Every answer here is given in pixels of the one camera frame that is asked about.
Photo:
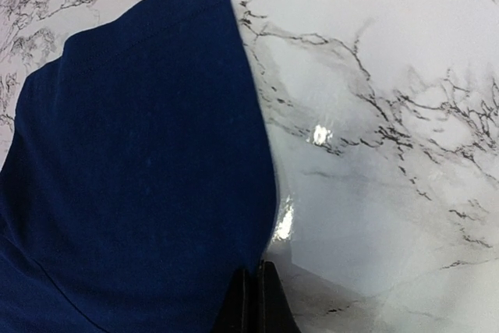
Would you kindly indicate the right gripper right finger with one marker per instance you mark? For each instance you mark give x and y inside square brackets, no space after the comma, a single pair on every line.
[273,312]

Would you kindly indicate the navy blue t-shirt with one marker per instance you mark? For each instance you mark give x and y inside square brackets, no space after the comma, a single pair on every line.
[139,178]

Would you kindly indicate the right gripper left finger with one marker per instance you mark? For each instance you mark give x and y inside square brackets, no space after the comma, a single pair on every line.
[237,310]

